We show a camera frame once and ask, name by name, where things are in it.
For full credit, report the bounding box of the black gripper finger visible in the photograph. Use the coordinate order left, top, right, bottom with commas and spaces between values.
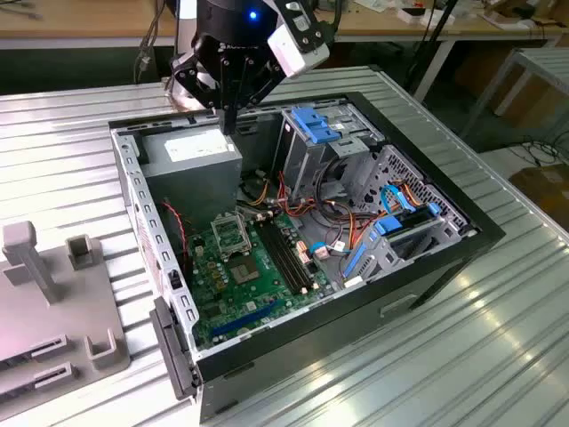
230, 55, 286, 135
170, 52, 233, 135

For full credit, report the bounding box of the CPU socket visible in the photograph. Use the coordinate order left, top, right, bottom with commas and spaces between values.
225, 254, 262, 286

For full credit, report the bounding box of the blue plastic drive latch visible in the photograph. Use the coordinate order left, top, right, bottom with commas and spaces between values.
291, 105, 344, 146

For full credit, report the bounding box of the metal drive bay cage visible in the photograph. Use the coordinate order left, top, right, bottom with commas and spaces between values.
271, 100, 388, 204

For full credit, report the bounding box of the grey power supply unit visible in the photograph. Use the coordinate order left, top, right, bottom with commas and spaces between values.
140, 125, 244, 232

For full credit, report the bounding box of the wooden desk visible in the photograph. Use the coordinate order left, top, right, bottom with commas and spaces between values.
0, 0, 569, 51

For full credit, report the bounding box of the white flat box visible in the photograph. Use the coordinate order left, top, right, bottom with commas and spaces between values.
397, 4, 455, 27

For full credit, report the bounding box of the black RAM slot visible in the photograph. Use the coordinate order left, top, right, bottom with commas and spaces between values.
259, 222, 298, 295
265, 221, 304, 294
276, 217, 316, 288
270, 219, 309, 291

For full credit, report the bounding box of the blue disk carrier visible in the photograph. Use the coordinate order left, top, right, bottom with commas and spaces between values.
373, 202, 442, 238

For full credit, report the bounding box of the green motherboard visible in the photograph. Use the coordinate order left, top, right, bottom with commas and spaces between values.
186, 212, 340, 352

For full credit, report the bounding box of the metal disk bay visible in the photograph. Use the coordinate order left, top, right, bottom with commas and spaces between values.
355, 213, 466, 288

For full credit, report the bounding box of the blue expansion slot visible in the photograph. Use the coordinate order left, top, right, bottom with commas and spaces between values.
209, 298, 283, 339

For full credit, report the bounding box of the grey parts rack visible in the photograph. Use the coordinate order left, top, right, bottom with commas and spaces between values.
0, 220, 133, 406

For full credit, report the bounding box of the black open PC case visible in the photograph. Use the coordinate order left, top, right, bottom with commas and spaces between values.
108, 91, 507, 423

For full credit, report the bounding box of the brown cardboard box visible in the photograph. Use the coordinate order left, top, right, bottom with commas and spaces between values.
509, 163, 569, 229

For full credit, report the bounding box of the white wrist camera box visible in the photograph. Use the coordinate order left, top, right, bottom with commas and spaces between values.
266, 24, 331, 80

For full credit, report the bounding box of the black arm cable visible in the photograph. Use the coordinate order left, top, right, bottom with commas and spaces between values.
132, 0, 168, 85

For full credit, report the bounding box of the orange power wire bundle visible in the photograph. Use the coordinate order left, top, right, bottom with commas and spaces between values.
276, 171, 379, 250

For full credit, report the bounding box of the red black twisted wire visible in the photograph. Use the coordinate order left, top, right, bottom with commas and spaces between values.
159, 199, 197, 268

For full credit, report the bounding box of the blue looped data wire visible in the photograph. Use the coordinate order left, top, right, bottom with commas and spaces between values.
379, 182, 422, 215

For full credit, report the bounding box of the blue wire with plug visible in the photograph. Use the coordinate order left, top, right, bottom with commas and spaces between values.
308, 239, 352, 260

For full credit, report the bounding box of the blue plastic bay rail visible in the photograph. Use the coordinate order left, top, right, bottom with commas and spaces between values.
341, 230, 380, 286

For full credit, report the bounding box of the white metal frame table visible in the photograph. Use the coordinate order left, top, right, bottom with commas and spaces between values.
460, 46, 569, 150

